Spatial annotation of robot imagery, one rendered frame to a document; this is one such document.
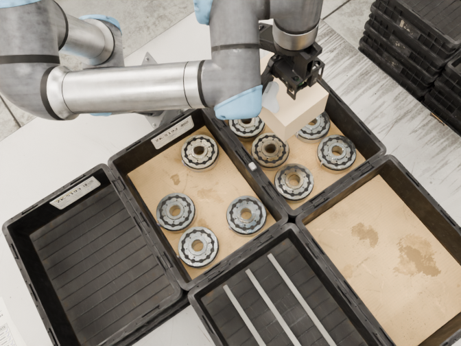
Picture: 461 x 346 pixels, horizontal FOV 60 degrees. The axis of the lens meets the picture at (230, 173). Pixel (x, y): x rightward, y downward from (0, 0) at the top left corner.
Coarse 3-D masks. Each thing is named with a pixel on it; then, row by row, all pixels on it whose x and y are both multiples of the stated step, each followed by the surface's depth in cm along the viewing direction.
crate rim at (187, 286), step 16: (192, 112) 107; (208, 112) 107; (160, 128) 106; (112, 160) 104; (240, 160) 101; (256, 176) 99; (128, 192) 100; (144, 224) 97; (272, 224) 95; (160, 240) 95; (256, 240) 94; (176, 272) 92; (208, 272) 93
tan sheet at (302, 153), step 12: (264, 132) 114; (336, 132) 113; (288, 144) 113; (300, 144) 112; (312, 144) 112; (300, 156) 111; (312, 156) 111; (360, 156) 110; (312, 168) 109; (324, 180) 108; (336, 180) 108; (312, 192) 107; (288, 204) 106; (300, 204) 106
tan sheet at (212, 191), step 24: (144, 168) 113; (168, 168) 113; (216, 168) 112; (144, 192) 111; (168, 192) 110; (192, 192) 110; (216, 192) 109; (240, 192) 109; (216, 216) 107; (168, 240) 105; (240, 240) 104
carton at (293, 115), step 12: (264, 60) 88; (276, 96) 85; (288, 96) 85; (300, 96) 84; (312, 96) 84; (324, 96) 84; (264, 108) 86; (288, 108) 84; (300, 108) 83; (312, 108) 85; (264, 120) 91; (276, 120) 84; (288, 120) 83; (300, 120) 86; (276, 132) 89; (288, 132) 86
